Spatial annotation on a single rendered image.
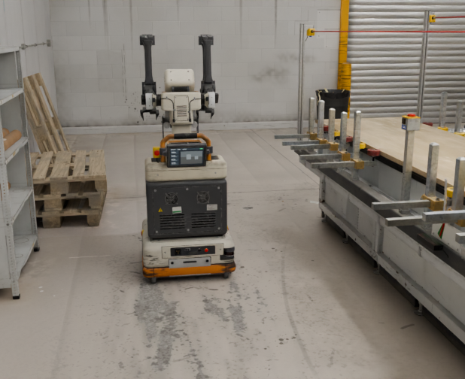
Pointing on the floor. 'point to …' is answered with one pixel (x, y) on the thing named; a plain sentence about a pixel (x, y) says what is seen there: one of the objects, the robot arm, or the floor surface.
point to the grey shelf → (4, 173)
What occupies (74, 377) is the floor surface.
